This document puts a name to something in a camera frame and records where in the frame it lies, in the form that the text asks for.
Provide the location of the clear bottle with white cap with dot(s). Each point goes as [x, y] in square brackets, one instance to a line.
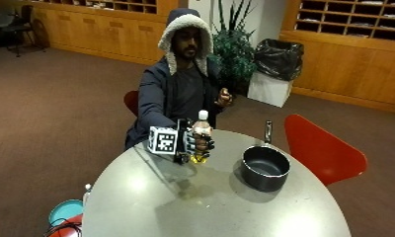
[202, 131]

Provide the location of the white marker cube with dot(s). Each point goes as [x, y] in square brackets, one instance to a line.
[163, 140]

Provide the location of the black saucepan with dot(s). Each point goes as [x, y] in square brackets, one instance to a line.
[266, 164]

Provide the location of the red chair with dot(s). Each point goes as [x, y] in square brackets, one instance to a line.
[131, 102]
[322, 149]

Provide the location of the the person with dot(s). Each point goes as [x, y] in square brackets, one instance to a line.
[175, 75]

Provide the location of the white bin with black bag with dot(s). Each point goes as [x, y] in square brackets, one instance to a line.
[276, 72]

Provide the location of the green potted plant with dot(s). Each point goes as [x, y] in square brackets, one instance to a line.
[232, 49]

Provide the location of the small clear bottle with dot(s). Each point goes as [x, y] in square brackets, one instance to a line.
[86, 194]

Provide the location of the teal round plate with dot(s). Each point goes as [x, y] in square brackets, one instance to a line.
[66, 211]

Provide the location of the wooden cabinet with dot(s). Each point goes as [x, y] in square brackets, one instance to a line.
[97, 31]

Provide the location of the wooden pigeonhole shelf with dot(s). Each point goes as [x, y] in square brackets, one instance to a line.
[351, 19]
[106, 5]

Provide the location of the black chair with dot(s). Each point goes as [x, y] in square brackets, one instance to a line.
[19, 28]

